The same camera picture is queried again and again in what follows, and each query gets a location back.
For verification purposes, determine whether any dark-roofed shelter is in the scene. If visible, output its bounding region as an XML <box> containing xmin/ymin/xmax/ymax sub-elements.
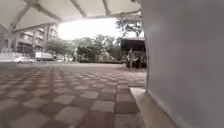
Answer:
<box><xmin>120</xmin><ymin>37</ymin><xmax>148</xmax><ymax>70</ymax></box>

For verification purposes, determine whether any white truck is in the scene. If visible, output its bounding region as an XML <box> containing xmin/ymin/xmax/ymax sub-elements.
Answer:
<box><xmin>34</xmin><ymin>51</ymin><xmax>56</xmax><ymax>62</ymax></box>

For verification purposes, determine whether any checkered brick paving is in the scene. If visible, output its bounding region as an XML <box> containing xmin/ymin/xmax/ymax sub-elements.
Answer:
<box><xmin>0</xmin><ymin>63</ymin><xmax>148</xmax><ymax>128</ymax></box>

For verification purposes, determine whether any white car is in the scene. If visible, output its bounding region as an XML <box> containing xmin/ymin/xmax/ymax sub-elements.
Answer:
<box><xmin>13</xmin><ymin>56</ymin><xmax>36</xmax><ymax>64</ymax></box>

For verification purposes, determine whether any row of trees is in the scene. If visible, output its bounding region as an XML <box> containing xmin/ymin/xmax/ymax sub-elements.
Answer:
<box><xmin>46</xmin><ymin>15</ymin><xmax>145</xmax><ymax>64</ymax></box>

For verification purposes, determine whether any tall multi-storey building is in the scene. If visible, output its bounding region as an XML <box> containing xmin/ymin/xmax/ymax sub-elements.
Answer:
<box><xmin>0</xmin><ymin>23</ymin><xmax>60</xmax><ymax>63</ymax></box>

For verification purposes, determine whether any group of people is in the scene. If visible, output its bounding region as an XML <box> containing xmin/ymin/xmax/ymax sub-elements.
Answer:
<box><xmin>125</xmin><ymin>49</ymin><xmax>148</xmax><ymax>70</ymax></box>

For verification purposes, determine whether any grey concrete wall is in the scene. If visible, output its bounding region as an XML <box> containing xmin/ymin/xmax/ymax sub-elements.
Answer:
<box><xmin>139</xmin><ymin>0</ymin><xmax>224</xmax><ymax>128</ymax></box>

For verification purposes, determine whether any pale concrete kerb strip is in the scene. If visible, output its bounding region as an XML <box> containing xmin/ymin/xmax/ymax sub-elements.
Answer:
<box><xmin>129</xmin><ymin>86</ymin><xmax>181</xmax><ymax>128</ymax></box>

